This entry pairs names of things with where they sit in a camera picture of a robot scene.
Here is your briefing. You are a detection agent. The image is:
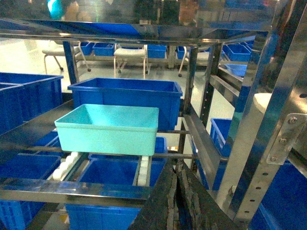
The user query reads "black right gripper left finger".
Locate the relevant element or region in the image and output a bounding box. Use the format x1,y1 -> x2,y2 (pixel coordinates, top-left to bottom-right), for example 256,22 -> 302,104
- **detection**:
129,160 -> 177,230

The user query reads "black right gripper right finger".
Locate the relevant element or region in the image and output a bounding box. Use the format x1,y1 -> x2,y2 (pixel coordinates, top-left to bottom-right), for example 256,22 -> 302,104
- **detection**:
176,160 -> 239,230

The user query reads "teal plastic bin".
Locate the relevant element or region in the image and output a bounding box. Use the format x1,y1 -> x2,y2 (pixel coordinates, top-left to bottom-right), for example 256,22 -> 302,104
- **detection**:
54,104 -> 159,156

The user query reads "blue bin left shelf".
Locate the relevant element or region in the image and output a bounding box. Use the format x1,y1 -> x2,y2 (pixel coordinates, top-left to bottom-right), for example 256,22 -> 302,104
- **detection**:
0,72 -> 63,134

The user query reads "blue bin lower centre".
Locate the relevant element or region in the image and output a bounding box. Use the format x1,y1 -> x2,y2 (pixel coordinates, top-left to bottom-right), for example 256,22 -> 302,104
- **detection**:
64,137 -> 168,230

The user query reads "blue bin right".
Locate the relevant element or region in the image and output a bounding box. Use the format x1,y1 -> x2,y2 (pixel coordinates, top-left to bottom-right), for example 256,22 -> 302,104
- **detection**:
248,161 -> 307,230

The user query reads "large blue bin centre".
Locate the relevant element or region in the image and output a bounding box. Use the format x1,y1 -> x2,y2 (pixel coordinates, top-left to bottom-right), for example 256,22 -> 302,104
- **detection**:
68,78 -> 183,131

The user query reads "blue bin lower left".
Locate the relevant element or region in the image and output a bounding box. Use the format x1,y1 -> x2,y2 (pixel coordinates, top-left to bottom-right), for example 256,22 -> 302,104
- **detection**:
0,131 -> 62,230

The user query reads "white chair background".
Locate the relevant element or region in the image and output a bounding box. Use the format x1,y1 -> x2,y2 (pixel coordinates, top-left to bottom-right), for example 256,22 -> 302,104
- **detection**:
113,44 -> 148,79

